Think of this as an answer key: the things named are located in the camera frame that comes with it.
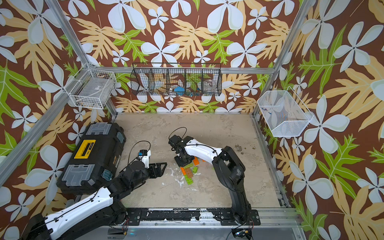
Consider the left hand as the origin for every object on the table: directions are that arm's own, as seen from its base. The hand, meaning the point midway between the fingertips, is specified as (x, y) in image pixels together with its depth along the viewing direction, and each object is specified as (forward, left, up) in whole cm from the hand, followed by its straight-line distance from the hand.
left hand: (163, 162), depth 79 cm
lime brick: (+4, -14, -11) cm, 18 cm away
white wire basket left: (+36, +43, +21) cm, 60 cm away
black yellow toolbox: (-1, +35, +4) cm, 35 cm away
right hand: (+4, -10, -10) cm, 15 cm away
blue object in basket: (+42, -8, +15) cm, 46 cm away
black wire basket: (+51, -5, +18) cm, 55 cm away
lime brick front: (-5, -14, -12) cm, 19 cm away
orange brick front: (0, -10, -12) cm, 16 cm away
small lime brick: (+1, -18, -11) cm, 21 cm away
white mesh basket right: (+24, -69, +13) cm, 74 cm away
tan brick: (-1, -14, -12) cm, 18 cm away
